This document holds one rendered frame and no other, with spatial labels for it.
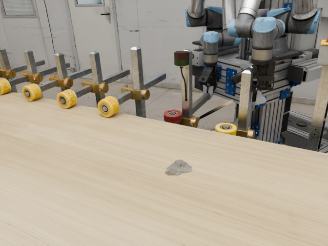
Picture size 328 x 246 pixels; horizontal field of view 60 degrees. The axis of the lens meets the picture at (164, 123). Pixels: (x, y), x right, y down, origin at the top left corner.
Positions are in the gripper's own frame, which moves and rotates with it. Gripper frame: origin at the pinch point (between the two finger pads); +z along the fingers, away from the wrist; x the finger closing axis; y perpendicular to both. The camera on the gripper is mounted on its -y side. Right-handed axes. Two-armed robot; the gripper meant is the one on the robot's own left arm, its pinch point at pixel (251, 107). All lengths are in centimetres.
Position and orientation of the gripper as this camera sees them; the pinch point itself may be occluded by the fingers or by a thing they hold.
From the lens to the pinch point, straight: 126.3
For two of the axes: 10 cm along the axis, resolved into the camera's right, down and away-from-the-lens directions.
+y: 9.9, 0.2, -1.4
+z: 0.4, 9.0, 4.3
